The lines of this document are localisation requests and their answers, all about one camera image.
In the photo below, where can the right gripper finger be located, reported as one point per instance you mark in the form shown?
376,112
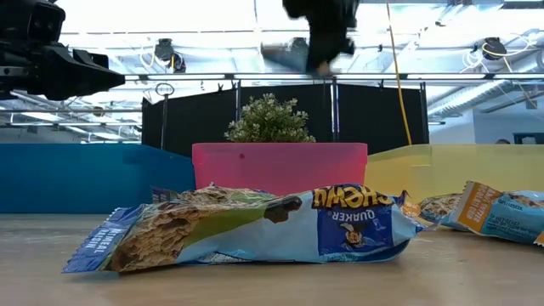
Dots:
314,57
331,57

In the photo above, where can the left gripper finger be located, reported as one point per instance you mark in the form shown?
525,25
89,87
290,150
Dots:
95,60
72,78

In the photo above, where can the orange-ended granola bar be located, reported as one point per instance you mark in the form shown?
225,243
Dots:
442,208
506,217
280,55

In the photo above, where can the blue-ended granola bar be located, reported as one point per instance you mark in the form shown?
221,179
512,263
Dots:
361,229
212,193

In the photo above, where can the black partition screen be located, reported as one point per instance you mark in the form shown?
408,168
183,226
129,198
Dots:
374,115

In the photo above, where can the black ceiling fixture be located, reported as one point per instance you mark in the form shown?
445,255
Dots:
168,53
494,47

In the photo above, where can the small green potted plant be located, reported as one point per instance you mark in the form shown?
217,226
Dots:
268,121

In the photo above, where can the blue plastic tray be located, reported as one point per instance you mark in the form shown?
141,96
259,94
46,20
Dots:
85,178

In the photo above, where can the red plastic tray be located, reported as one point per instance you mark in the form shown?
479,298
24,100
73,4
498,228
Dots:
278,168

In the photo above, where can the yellow plastic tray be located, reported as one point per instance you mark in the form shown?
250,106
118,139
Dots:
467,166

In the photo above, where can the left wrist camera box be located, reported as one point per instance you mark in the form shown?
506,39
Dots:
47,21

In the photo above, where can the black aluminium table frame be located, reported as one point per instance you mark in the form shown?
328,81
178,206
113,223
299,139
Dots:
234,77

